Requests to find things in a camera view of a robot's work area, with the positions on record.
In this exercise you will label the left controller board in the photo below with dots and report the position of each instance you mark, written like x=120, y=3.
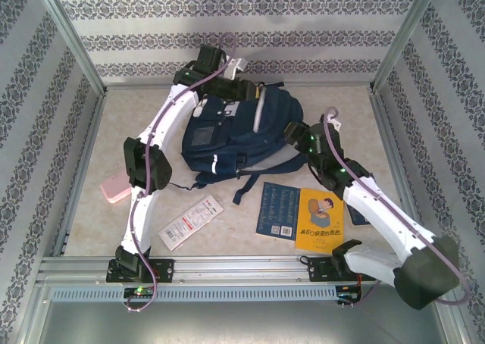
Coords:
x=138, y=291

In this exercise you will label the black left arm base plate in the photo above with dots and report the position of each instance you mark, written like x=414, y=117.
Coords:
x=163, y=270

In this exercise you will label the dark blue book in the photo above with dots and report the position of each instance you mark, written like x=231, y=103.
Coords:
x=358, y=217
x=278, y=211

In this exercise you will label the aluminium mounting rail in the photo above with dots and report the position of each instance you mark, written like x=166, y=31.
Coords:
x=235, y=268

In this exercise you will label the grey metal sheet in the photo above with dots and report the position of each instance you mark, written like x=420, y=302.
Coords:
x=235, y=325

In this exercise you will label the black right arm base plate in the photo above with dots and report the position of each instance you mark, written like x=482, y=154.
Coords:
x=322, y=268

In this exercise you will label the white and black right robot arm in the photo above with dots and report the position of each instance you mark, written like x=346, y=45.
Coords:
x=373, y=262

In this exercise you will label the right controller board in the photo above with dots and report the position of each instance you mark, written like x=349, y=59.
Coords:
x=348, y=296

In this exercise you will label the controller board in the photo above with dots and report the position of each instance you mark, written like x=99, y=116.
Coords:
x=348, y=296
x=138, y=291

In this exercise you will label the aluminium frame post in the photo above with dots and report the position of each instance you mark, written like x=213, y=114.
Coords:
x=68, y=37
x=409, y=29

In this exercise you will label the aluminium side rail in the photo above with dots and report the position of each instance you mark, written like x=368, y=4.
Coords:
x=81, y=177
x=398, y=162

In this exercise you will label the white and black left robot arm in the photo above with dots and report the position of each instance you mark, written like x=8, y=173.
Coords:
x=138, y=222

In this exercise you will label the navy blue backpack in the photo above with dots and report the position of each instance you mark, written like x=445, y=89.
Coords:
x=235, y=132

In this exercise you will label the yellow cartoon cover book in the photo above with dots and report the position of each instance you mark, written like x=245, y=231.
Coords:
x=320, y=222

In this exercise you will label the white and red stationery package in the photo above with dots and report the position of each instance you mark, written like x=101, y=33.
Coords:
x=189, y=222

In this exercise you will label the aluminium back rail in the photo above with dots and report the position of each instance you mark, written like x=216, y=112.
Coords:
x=322, y=85

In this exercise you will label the pink pencil box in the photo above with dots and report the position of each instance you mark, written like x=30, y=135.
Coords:
x=115, y=188

